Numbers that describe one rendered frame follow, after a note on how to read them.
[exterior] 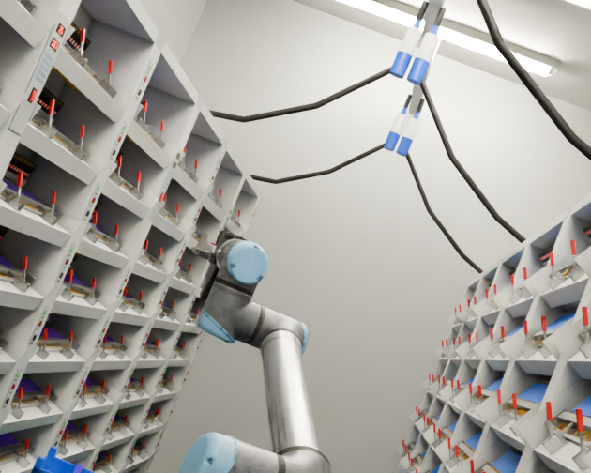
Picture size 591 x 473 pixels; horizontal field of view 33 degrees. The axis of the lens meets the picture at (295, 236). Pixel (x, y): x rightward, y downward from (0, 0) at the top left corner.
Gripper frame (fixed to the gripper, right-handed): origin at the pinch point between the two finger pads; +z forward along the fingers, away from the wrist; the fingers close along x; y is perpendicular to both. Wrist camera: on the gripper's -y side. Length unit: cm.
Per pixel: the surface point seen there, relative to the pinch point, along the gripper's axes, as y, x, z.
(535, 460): -13, -63, -66
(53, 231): -9, 38, 32
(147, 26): 53, 36, 37
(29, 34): 29, 61, -24
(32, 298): -29, 36, 37
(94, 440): -88, -16, 175
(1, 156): 3, 56, -16
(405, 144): 98, -119, 252
